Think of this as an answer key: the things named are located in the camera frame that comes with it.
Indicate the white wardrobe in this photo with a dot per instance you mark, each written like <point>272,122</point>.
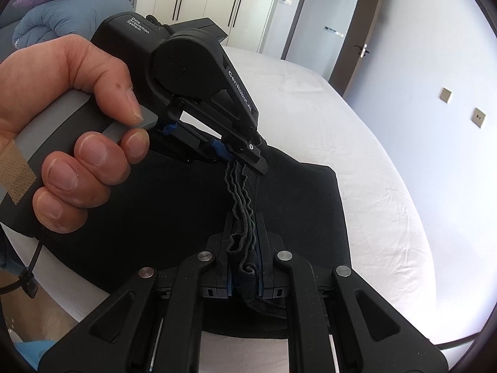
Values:
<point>209,4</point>

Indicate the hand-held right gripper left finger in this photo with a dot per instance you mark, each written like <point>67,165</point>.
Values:
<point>218,272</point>

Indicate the person's left hand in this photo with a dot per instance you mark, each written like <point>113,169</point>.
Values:
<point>62,70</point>

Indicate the tan adhesive bandage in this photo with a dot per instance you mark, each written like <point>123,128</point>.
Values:
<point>15,171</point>

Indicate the white bed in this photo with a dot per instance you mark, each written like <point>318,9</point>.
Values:
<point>349,124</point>

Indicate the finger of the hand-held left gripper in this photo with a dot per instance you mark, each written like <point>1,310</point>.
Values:
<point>219,149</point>
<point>250,151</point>

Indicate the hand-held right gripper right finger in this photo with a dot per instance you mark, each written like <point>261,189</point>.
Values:
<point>270,272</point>

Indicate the beige blank wall plate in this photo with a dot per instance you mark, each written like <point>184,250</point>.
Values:
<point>446,95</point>

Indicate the beige wall socket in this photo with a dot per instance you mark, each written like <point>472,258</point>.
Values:
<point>478,117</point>

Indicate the black pants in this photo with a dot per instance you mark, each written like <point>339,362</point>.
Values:
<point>303,209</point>

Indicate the dark brown door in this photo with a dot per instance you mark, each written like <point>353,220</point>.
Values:
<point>361,19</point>

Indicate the rolled blue duvet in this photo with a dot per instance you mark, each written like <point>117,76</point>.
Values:
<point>70,13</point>

